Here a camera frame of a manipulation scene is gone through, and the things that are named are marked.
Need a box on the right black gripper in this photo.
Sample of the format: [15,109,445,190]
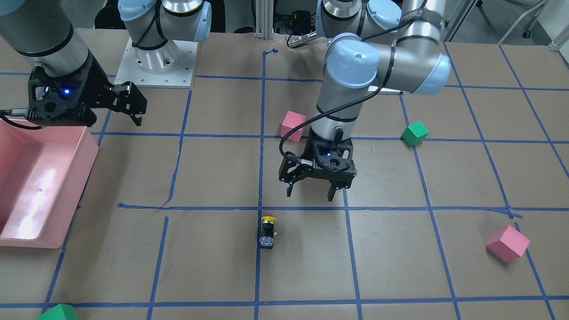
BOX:
[26,52,148,126]

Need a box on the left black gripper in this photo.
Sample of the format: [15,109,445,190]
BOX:
[279,131,357,202]

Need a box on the yellow push button switch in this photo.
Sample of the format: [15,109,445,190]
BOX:
[258,216,276,249]

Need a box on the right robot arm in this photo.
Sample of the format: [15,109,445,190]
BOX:
[1,0,212,130]

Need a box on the pink cube near left arm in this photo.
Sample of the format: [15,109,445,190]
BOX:
[486,225,531,263]

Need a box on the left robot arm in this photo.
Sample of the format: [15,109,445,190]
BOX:
[279,0,450,201]

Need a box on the pink cube centre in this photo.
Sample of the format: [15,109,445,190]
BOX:
[280,111,307,142]

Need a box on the pink plastic bin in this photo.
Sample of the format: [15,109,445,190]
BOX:
[0,122,98,248]

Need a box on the green cube centre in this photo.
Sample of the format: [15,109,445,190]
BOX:
[401,121,429,147]

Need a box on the green cube near bin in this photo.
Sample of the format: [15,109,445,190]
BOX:
[37,304,79,320]

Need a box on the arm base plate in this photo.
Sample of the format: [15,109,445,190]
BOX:
[114,39,200,89]

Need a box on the aluminium frame post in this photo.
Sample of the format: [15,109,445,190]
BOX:
[254,0,274,42]

